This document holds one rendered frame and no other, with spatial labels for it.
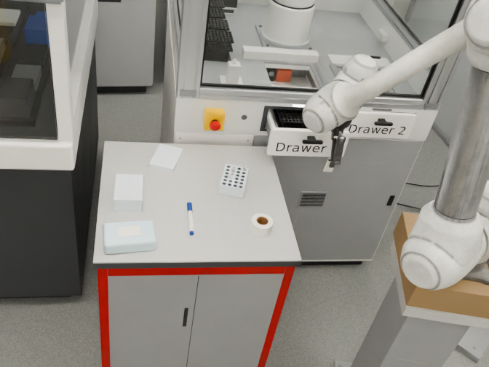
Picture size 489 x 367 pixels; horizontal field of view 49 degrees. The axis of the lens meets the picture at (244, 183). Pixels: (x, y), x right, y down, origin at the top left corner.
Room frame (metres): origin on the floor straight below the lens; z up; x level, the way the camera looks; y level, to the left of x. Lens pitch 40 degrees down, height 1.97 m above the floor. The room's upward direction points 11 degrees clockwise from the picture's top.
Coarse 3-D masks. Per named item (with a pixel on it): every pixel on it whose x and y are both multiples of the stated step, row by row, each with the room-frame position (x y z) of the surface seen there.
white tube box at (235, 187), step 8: (224, 168) 1.48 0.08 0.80; (240, 168) 1.50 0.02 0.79; (248, 168) 1.50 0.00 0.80; (224, 176) 1.44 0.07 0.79; (240, 176) 1.45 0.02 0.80; (224, 184) 1.41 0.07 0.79; (232, 184) 1.40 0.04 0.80; (240, 184) 1.41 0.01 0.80; (224, 192) 1.39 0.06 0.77; (232, 192) 1.38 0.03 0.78; (240, 192) 1.38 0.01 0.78
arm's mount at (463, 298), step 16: (400, 224) 1.32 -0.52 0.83; (400, 240) 1.27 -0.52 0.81; (400, 256) 1.22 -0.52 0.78; (400, 272) 1.17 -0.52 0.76; (416, 288) 1.05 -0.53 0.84; (448, 288) 1.05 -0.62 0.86; (464, 288) 1.07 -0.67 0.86; (480, 288) 1.08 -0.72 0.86; (416, 304) 1.05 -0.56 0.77; (432, 304) 1.05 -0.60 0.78; (448, 304) 1.05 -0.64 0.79; (464, 304) 1.05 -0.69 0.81; (480, 304) 1.05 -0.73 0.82
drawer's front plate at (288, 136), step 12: (276, 132) 1.58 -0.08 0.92; (288, 132) 1.59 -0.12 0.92; (300, 132) 1.60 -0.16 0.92; (312, 132) 1.61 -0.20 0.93; (348, 132) 1.65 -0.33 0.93; (276, 144) 1.58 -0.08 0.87; (288, 144) 1.59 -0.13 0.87; (300, 144) 1.60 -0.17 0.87; (312, 144) 1.61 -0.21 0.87; (324, 144) 1.62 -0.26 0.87; (312, 156) 1.62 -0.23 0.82; (324, 156) 1.63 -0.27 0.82
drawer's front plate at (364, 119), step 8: (360, 112) 1.80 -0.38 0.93; (368, 112) 1.81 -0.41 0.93; (376, 112) 1.82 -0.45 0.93; (384, 112) 1.83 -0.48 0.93; (392, 112) 1.85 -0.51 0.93; (352, 120) 1.79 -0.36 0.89; (360, 120) 1.80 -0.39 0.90; (368, 120) 1.81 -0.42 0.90; (376, 120) 1.81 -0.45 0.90; (392, 120) 1.83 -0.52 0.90; (400, 120) 1.84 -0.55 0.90; (408, 120) 1.85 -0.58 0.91; (352, 128) 1.79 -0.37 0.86; (400, 128) 1.84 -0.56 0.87; (408, 128) 1.85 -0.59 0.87; (352, 136) 1.80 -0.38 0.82; (360, 136) 1.80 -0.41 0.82; (368, 136) 1.81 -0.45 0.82; (376, 136) 1.82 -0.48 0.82; (384, 136) 1.83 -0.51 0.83; (392, 136) 1.84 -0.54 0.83; (400, 136) 1.85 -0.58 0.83; (408, 136) 1.85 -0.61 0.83
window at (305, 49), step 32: (224, 0) 1.69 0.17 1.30; (256, 0) 1.71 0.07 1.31; (288, 0) 1.74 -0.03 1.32; (320, 0) 1.77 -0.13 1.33; (352, 0) 1.79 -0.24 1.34; (384, 0) 1.82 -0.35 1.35; (416, 0) 1.85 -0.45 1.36; (448, 0) 1.88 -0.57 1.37; (224, 32) 1.69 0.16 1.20; (256, 32) 1.72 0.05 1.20; (288, 32) 1.74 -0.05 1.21; (320, 32) 1.77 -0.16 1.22; (352, 32) 1.80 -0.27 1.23; (384, 32) 1.83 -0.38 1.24; (416, 32) 1.86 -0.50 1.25; (224, 64) 1.69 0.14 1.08; (256, 64) 1.72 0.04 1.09; (288, 64) 1.75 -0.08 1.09; (320, 64) 1.78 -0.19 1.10; (384, 64) 1.84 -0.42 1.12
